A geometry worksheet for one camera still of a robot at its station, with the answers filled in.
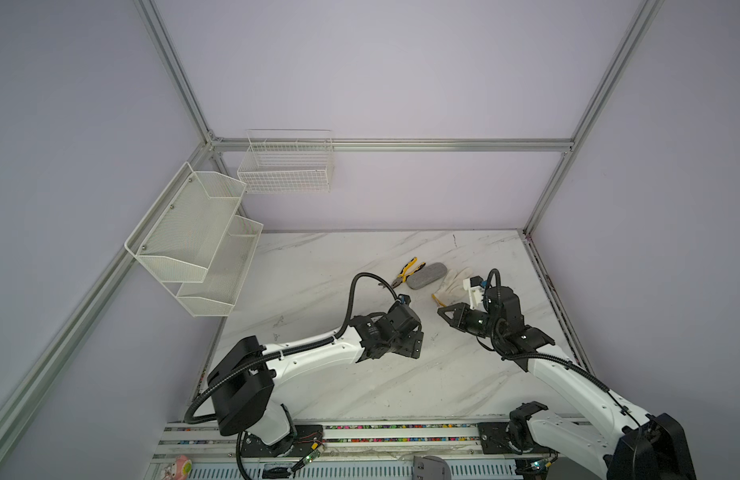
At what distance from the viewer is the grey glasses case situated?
1.04 meters

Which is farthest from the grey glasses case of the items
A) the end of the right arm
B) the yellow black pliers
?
the end of the right arm

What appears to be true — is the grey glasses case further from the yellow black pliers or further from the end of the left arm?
the end of the left arm

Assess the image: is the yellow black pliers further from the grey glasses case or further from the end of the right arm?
the end of the right arm

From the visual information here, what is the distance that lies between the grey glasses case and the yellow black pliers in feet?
0.04

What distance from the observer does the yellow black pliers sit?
1063 millimetres

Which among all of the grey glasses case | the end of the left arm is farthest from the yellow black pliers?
the end of the left arm
